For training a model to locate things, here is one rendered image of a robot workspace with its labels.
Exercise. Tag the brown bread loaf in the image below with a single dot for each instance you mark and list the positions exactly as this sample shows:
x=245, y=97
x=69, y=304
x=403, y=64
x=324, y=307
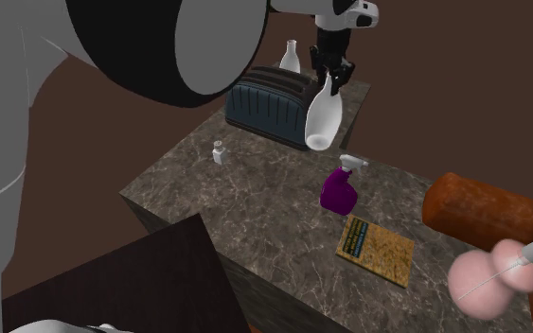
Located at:
x=478, y=212

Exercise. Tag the pink spray bottle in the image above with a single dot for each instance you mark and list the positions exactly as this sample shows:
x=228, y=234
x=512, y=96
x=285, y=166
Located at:
x=487, y=281

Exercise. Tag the white narrow-necked bottle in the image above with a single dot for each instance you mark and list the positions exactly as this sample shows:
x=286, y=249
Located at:
x=290, y=59

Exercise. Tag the white vase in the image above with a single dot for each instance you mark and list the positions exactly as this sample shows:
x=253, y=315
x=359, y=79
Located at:
x=323, y=113

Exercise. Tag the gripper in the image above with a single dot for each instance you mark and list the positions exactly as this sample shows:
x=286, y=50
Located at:
x=333, y=44

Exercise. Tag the yellow book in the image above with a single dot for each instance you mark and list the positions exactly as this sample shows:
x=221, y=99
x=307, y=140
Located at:
x=376, y=249

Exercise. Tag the dark blue toaster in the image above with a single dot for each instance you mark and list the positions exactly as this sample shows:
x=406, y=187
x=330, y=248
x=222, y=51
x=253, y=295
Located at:
x=266, y=103

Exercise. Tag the purple spray bottle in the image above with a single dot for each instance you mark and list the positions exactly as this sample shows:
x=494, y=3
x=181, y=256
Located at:
x=337, y=193

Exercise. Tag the small white square bottle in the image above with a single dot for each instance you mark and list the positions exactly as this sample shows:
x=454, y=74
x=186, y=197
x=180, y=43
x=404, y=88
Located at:
x=219, y=153

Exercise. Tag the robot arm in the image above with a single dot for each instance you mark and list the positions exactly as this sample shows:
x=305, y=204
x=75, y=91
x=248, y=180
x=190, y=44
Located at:
x=109, y=41

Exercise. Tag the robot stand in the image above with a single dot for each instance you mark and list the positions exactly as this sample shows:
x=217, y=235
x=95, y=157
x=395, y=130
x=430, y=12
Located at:
x=146, y=281

